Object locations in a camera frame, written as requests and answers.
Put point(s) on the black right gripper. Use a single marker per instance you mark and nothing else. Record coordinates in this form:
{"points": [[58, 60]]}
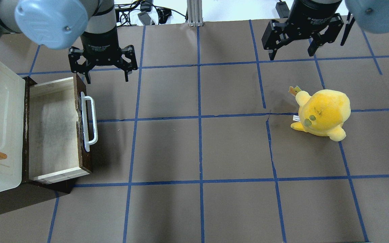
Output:
{"points": [[307, 16]]}

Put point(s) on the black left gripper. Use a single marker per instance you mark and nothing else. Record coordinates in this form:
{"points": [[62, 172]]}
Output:
{"points": [[102, 47]]}

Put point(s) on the dark wooden drawer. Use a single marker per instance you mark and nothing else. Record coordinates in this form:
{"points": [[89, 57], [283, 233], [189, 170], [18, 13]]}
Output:
{"points": [[56, 144]]}

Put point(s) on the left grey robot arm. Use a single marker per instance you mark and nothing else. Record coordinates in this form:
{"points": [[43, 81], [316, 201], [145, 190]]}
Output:
{"points": [[86, 28]]}

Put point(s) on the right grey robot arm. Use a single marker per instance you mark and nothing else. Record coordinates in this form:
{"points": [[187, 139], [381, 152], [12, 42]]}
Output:
{"points": [[371, 15]]}

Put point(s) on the yellow plush dinosaur toy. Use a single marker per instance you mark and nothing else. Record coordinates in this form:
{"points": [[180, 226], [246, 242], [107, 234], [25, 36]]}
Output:
{"points": [[323, 113]]}

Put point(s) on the cream plastic storage box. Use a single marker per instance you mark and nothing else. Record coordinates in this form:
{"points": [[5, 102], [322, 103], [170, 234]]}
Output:
{"points": [[12, 96]]}

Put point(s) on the aluminium frame post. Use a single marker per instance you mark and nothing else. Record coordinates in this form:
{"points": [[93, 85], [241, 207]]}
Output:
{"points": [[194, 13]]}

